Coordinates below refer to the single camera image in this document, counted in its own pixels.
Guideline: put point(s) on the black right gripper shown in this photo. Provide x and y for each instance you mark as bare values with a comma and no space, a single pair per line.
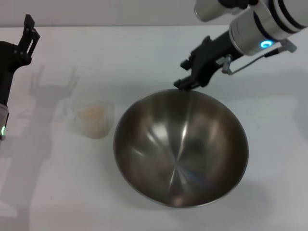
211,57

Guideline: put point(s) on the white rice grains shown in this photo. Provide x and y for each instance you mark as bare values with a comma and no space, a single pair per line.
91,114

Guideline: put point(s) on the clear plastic measuring cup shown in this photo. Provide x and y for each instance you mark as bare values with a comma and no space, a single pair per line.
106,120

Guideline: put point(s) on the stainless steel mixing bowl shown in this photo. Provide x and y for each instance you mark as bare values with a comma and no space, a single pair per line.
180,149

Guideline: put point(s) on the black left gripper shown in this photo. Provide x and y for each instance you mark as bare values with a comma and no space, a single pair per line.
6,72

